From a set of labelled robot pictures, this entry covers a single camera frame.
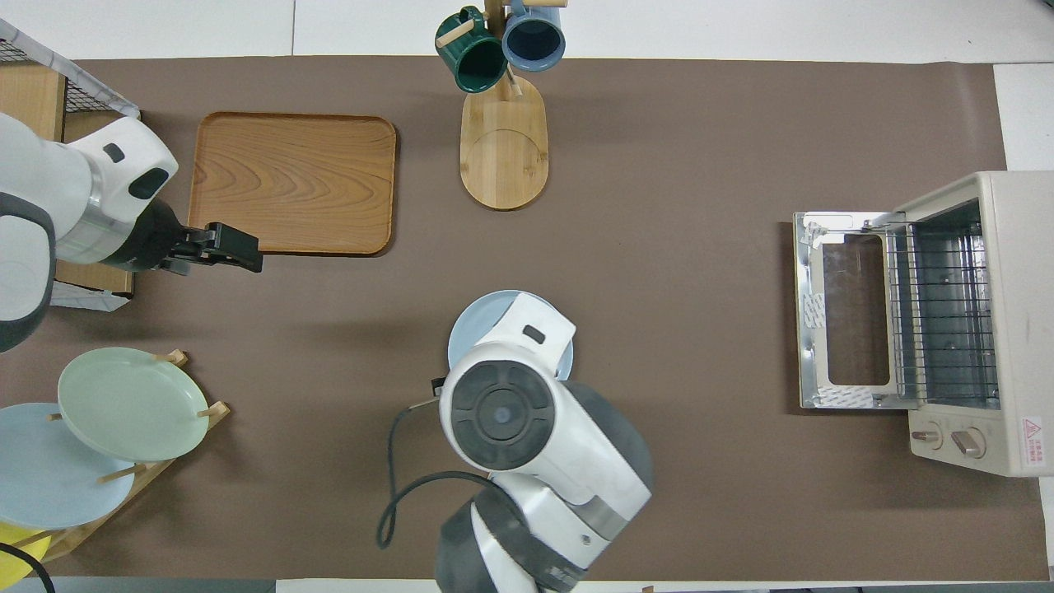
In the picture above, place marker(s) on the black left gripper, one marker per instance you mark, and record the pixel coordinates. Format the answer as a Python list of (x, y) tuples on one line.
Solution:
[(235, 247)]

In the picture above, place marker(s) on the light blue round plate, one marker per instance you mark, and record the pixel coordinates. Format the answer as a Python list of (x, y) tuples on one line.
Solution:
[(473, 329)]

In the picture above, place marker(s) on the beige toaster oven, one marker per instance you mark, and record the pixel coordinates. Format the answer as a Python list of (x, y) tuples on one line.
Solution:
[(1017, 329)]

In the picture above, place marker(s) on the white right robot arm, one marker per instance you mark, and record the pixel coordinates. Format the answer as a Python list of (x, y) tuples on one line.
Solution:
[(535, 412)]

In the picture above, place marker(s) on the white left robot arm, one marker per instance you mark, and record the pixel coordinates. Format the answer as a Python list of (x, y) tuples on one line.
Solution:
[(49, 198)]

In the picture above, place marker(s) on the rectangular wooden tray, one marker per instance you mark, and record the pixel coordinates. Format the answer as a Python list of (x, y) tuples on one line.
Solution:
[(292, 181)]

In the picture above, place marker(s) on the pale green plate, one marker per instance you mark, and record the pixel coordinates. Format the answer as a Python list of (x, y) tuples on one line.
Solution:
[(132, 403)]

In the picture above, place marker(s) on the wooden plate rack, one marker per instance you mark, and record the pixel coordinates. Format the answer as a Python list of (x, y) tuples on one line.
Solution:
[(156, 478)]

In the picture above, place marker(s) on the wooden mug tree stand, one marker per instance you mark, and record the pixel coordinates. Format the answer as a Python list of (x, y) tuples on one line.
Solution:
[(502, 156)]

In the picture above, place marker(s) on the light blue racked plate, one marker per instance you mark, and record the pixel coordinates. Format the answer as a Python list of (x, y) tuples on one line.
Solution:
[(49, 486)]

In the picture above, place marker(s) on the dark green mug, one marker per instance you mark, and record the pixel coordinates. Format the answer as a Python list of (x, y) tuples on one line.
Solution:
[(478, 66)]

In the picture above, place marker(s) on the blue mug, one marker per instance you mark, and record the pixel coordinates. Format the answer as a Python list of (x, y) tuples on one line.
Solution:
[(533, 41)]

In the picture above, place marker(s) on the yellow plate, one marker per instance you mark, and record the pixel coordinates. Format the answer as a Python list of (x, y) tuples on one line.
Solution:
[(16, 568)]

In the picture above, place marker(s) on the brown table mat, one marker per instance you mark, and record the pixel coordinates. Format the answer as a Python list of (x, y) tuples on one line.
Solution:
[(700, 247)]

